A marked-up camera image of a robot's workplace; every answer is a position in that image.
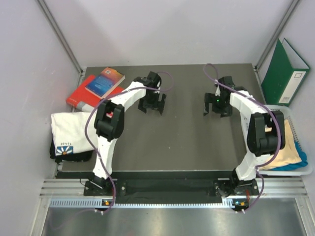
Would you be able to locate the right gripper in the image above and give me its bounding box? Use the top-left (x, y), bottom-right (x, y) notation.
top-left (203, 93), bottom-right (232, 118)

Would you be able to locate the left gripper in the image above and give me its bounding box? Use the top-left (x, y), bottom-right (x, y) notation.
top-left (138, 90), bottom-right (165, 114)

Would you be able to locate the white flower print t-shirt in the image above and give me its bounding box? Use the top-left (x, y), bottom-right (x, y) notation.
top-left (51, 112), bottom-right (97, 153)

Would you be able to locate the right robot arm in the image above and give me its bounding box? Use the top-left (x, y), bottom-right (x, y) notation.
top-left (203, 76), bottom-right (285, 196)

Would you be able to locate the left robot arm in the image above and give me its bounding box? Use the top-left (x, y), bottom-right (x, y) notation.
top-left (90, 71), bottom-right (166, 195)

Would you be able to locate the small blue orange book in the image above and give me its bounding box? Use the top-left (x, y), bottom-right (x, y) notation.
top-left (85, 67), bottom-right (125, 99)

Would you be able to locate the large red book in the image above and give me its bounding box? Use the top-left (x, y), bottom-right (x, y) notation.
top-left (66, 75), bottom-right (124, 112)

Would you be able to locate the green lever arch binder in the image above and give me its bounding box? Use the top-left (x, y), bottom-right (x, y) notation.
top-left (261, 38), bottom-right (310, 107)

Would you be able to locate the folded black t-shirt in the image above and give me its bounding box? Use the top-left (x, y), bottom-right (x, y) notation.
top-left (49, 141), bottom-right (93, 163)

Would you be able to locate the peach orange t-shirt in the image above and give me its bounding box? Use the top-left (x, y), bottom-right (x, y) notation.
top-left (259, 119), bottom-right (302, 170)

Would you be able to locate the teal blue t-shirt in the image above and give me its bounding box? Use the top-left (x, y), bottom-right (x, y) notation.
top-left (270, 141), bottom-right (308, 171)

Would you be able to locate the white plastic basket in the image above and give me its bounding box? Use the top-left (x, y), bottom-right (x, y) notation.
top-left (242, 104), bottom-right (313, 177)

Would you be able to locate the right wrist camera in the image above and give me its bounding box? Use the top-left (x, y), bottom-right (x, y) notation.
top-left (215, 80), bottom-right (221, 97)

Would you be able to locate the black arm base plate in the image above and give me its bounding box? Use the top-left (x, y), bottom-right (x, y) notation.
top-left (84, 177), bottom-right (258, 200)

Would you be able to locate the grey slotted cable duct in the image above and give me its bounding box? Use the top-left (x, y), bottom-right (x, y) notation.
top-left (49, 198), bottom-right (247, 209)

